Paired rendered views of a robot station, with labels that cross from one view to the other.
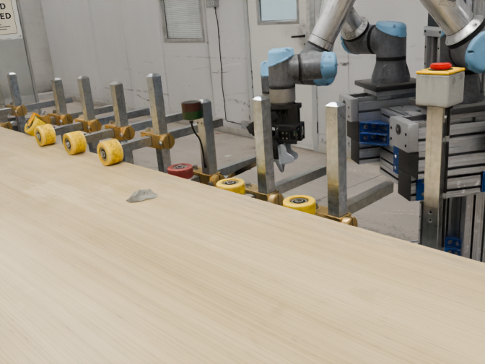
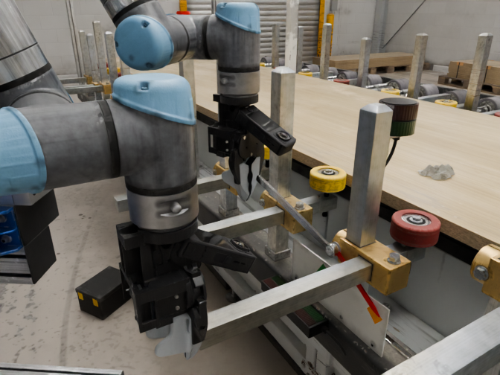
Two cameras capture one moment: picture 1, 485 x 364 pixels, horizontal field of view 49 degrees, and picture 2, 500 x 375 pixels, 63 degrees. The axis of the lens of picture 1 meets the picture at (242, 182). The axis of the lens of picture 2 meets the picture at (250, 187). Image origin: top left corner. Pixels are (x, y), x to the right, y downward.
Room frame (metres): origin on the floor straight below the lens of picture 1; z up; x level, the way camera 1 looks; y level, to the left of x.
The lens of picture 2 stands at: (2.27, 0.05, 1.24)
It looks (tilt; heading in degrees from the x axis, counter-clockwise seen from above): 24 degrees down; 192
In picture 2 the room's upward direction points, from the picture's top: straight up
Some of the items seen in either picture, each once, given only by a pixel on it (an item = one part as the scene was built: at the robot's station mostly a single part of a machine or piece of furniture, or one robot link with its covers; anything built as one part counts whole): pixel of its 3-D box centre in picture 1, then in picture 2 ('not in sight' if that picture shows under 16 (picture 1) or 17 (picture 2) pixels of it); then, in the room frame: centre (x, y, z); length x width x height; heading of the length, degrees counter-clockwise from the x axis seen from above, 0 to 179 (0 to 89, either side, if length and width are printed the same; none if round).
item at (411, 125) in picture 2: (192, 114); (395, 124); (1.60, 0.14, 1.07); 0.06 x 0.06 x 0.02
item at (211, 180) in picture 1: (205, 178); (369, 257); (1.64, 0.12, 0.85); 0.13 x 0.06 x 0.05; 43
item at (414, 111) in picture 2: (191, 105); (397, 109); (1.60, 0.14, 1.10); 0.06 x 0.06 x 0.02
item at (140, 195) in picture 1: (140, 193); (440, 169); (1.35, 0.28, 0.91); 0.09 x 0.07 x 0.02; 126
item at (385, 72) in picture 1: (390, 68); not in sight; (2.15, -0.63, 1.09); 0.15 x 0.15 x 0.10
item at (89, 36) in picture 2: not in sight; (95, 75); (-0.03, -1.42, 0.86); 0.03 x 0.03 x 0.48; 43
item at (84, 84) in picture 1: (92, 133); not in sight; (2.18, 0.61, 0.91); 0.03 x 0.03 x 0.48; 43
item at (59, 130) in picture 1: (99, 120); not in sight; (2.25, 0.59, 0.95); 0.50 x 0.04 x 0.04; 133
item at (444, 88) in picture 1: (439, 88); not in sight; (1.07, -0.41, 1.18); 0.07 x 0.07 x 0.08; 43
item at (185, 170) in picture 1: (181, 182); (411, 245); (1.60, 0.19, 0.85); 0.08 x 0.08 x 0.11
